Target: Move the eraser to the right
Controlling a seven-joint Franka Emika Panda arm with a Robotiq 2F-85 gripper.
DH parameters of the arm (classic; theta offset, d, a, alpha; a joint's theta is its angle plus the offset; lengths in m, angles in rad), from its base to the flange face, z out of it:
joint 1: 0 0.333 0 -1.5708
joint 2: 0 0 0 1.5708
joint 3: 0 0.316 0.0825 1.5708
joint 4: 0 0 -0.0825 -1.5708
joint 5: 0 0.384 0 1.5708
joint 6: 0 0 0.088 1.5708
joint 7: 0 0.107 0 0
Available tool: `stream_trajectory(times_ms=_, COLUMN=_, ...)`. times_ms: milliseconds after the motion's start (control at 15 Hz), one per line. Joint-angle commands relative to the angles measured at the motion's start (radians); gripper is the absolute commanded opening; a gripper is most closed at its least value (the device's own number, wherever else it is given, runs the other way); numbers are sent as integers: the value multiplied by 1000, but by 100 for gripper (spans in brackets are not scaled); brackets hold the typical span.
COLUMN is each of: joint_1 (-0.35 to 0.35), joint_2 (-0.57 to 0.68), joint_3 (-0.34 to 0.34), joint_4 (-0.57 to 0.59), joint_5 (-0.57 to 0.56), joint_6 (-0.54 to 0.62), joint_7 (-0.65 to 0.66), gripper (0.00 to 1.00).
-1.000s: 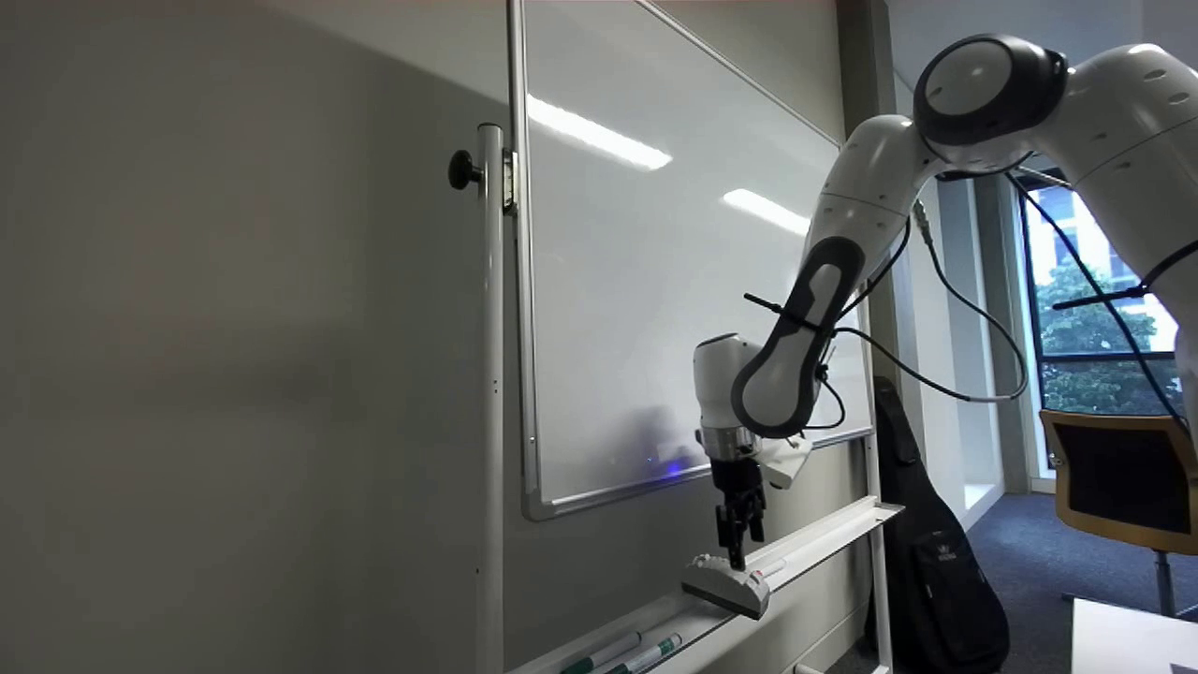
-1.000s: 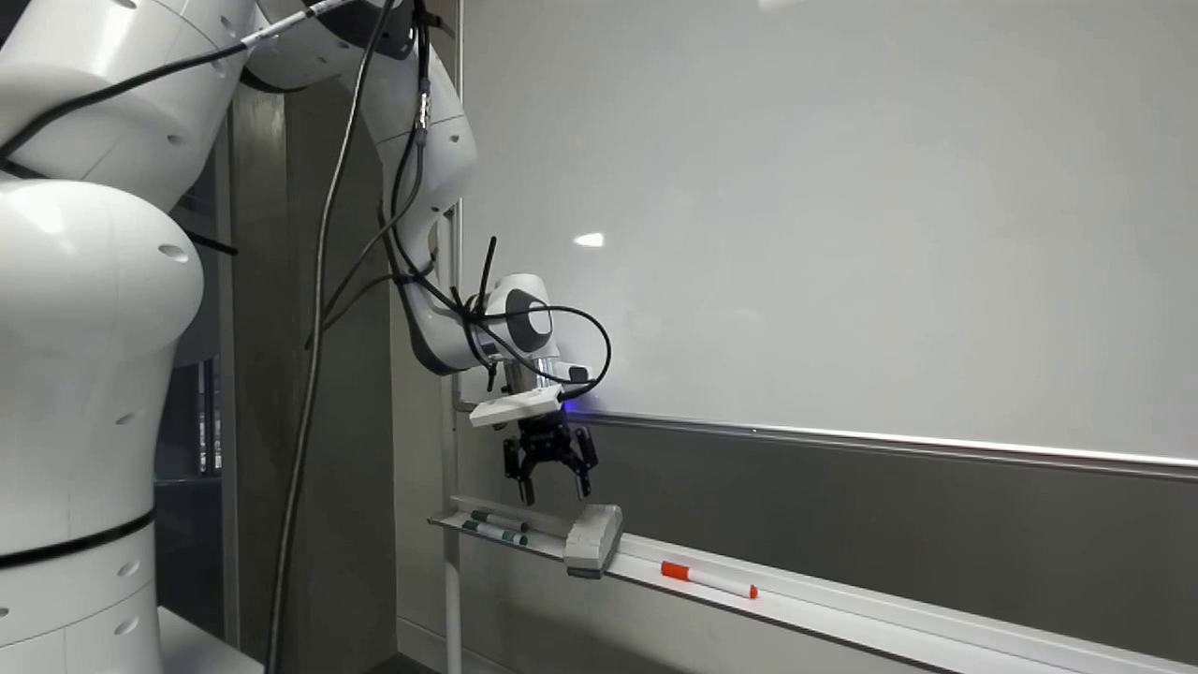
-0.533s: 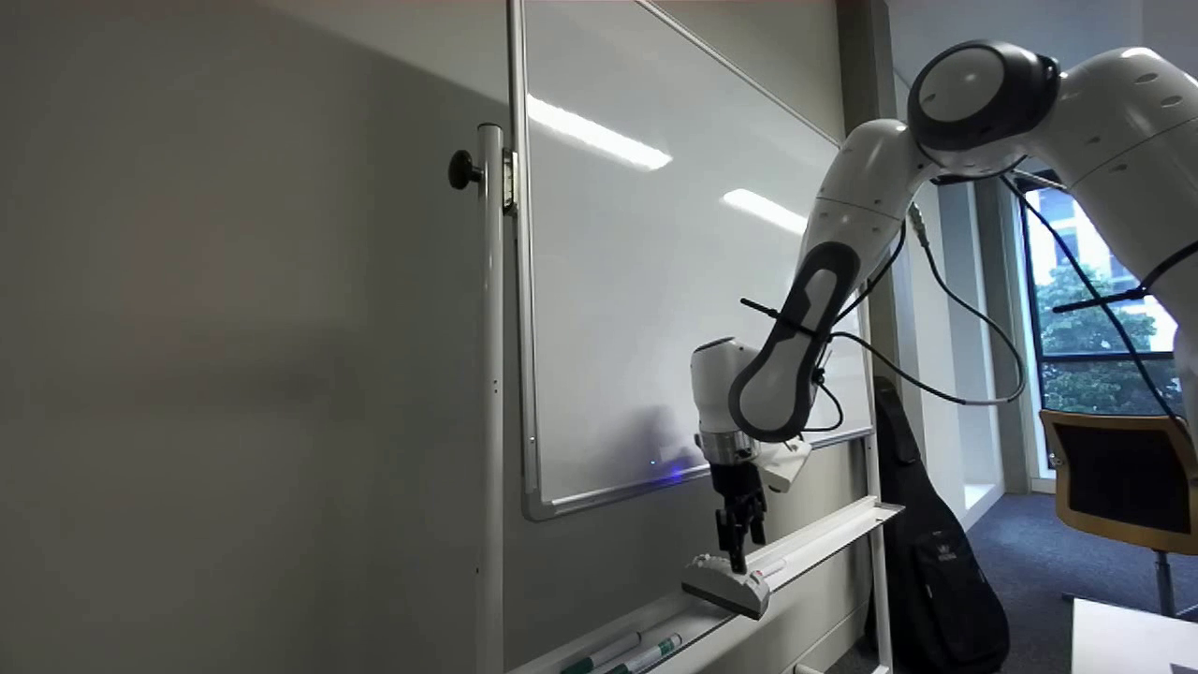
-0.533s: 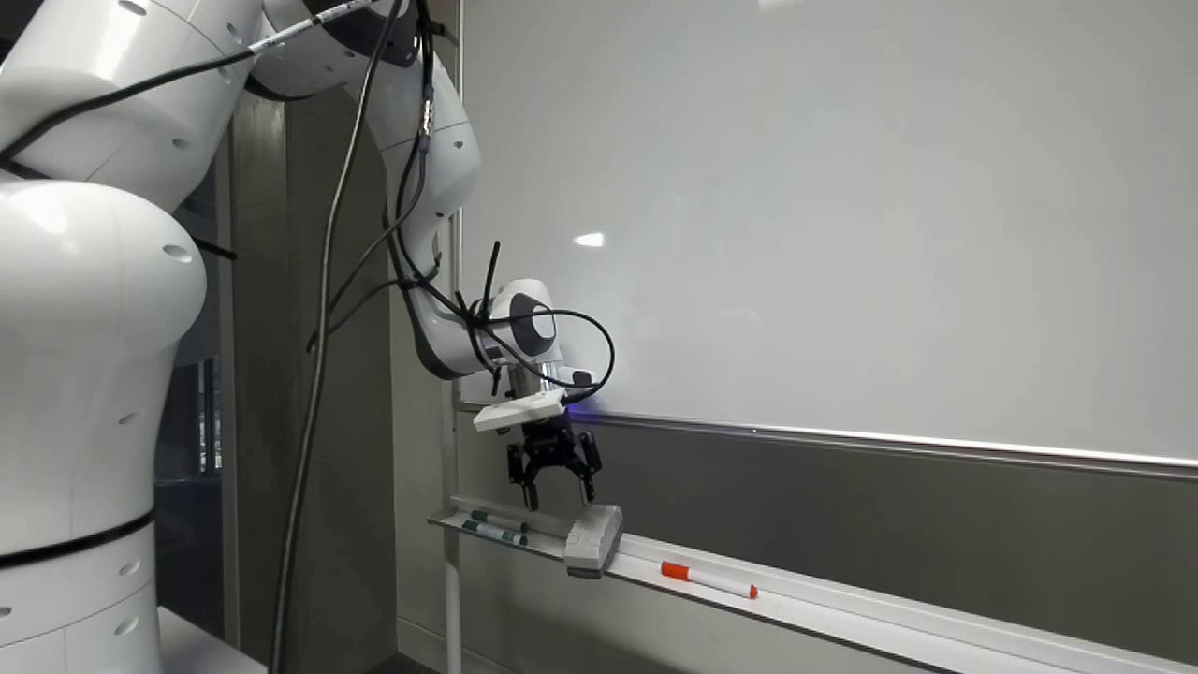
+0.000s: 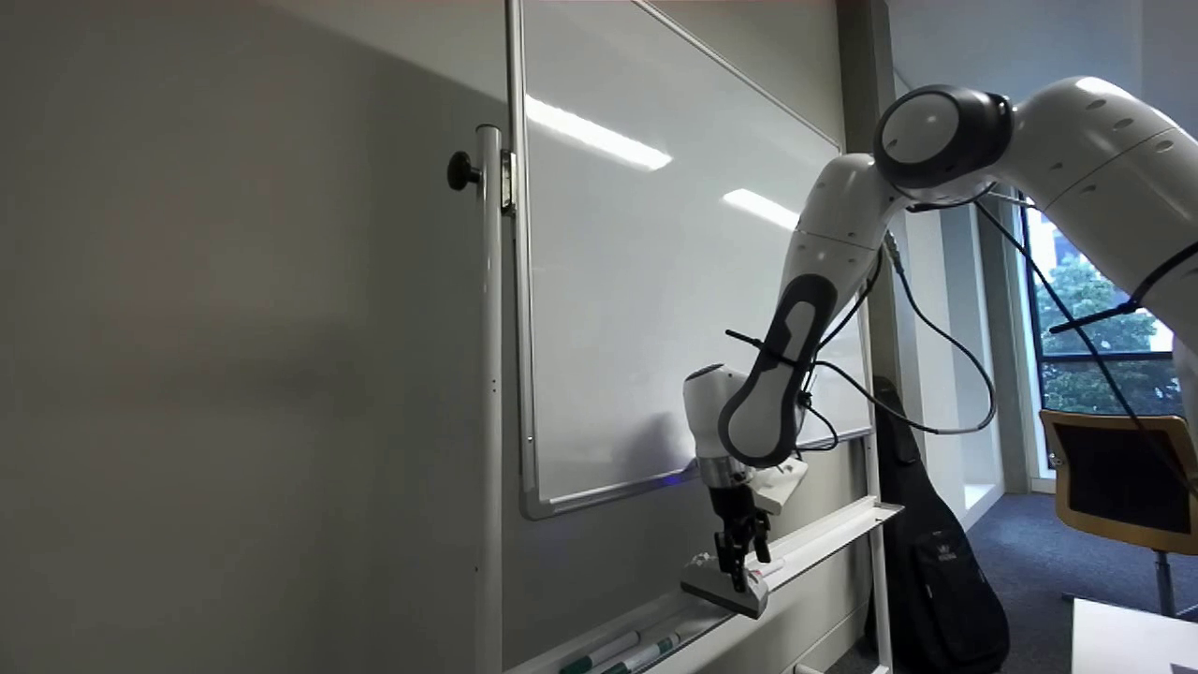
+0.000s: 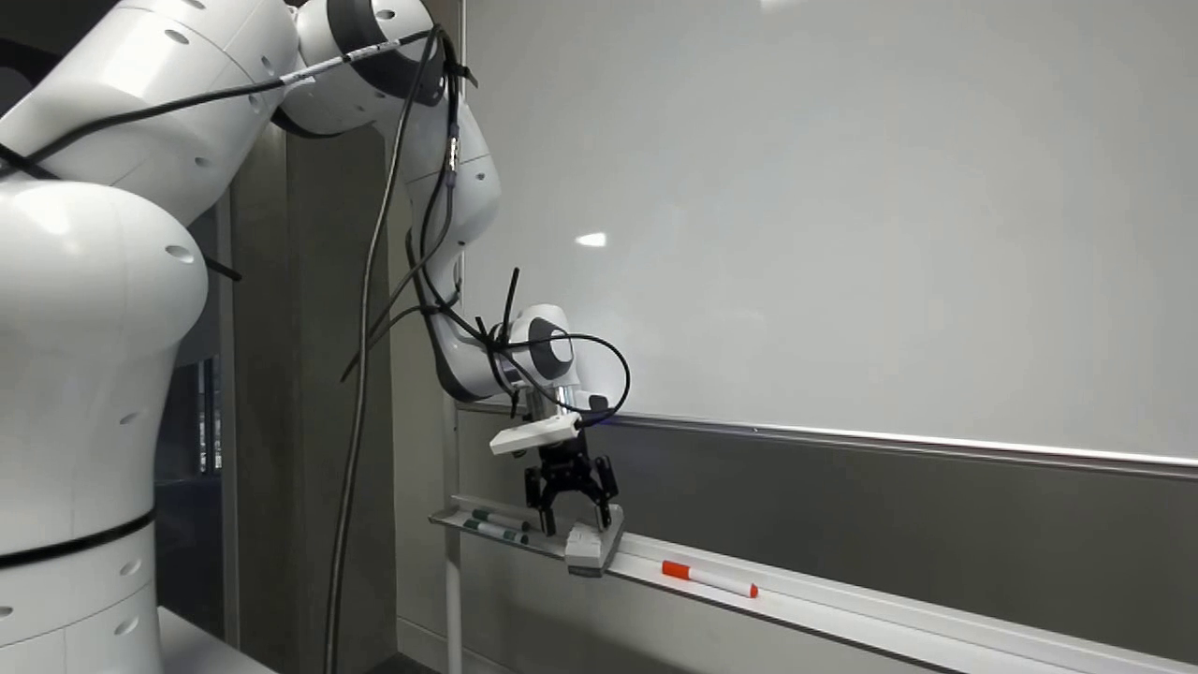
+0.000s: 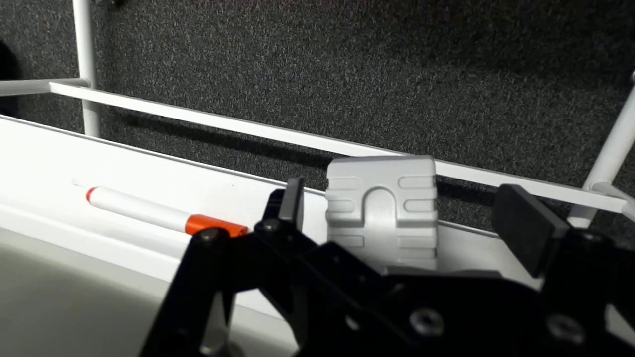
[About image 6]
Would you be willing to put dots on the white ribbed whiteboard eraser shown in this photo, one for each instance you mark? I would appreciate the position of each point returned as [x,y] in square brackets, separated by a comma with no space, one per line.
[589,543]

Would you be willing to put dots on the large whiteboard with grey frame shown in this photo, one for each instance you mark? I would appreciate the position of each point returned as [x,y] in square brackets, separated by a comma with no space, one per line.
[874,209]

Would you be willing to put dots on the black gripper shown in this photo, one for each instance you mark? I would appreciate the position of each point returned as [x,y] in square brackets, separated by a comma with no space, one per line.
[565,463]

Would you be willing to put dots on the white metal whiteboard stand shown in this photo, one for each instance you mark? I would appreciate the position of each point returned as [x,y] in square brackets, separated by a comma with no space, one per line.
[454,611]

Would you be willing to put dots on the green capped white marker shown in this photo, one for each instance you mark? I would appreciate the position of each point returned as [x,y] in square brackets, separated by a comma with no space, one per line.
[498,531]
[497,514]

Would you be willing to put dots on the orange capped white marker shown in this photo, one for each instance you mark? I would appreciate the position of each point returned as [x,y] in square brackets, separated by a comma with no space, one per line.
[680,575]

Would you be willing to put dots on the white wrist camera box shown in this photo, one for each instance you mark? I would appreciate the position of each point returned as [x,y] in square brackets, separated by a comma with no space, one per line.
[536,435]

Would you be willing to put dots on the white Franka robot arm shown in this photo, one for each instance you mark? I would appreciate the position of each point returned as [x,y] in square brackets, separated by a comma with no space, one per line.
[89,313]

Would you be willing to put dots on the white whiteboard marker tray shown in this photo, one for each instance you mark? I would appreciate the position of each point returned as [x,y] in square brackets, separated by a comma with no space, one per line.
[874,616]

